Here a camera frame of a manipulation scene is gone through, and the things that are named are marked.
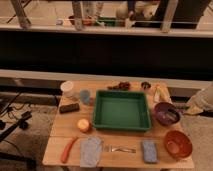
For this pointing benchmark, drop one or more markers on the purple bowl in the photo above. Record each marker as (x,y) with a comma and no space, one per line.
(160,113)

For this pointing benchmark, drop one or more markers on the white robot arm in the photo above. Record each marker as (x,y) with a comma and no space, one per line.
(202,101)

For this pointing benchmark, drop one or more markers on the orange bowl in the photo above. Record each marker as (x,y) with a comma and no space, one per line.
(177,144)

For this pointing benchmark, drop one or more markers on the red grapes toy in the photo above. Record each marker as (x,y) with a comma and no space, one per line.
(123,86)

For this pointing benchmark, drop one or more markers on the blue small cup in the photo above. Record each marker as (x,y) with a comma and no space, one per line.
(85,96)

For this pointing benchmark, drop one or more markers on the green plastic tray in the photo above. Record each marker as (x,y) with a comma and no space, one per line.
(121,110)

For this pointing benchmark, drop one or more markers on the white plastic cup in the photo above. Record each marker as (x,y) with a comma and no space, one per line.
(67,89)

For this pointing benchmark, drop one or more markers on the small dark round dish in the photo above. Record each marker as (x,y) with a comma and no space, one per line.
(145,85)

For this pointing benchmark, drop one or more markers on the yellow round fruit toy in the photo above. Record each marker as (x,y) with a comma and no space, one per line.
(83,125)

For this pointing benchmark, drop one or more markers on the dark brown block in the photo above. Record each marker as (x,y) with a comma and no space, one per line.
(69,108)

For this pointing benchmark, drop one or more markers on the silver fork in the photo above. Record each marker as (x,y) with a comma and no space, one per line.
(119,149)

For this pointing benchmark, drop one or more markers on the grey folded cloth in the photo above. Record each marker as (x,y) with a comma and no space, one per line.
(90,151)

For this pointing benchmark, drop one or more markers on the blue sponge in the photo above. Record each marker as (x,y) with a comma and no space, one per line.
(149,151)

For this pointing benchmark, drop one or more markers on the orange carrot toy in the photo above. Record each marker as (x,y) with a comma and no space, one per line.
(66,151)

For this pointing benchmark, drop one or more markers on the black tripod stand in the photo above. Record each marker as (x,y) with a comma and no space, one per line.
(30,163)

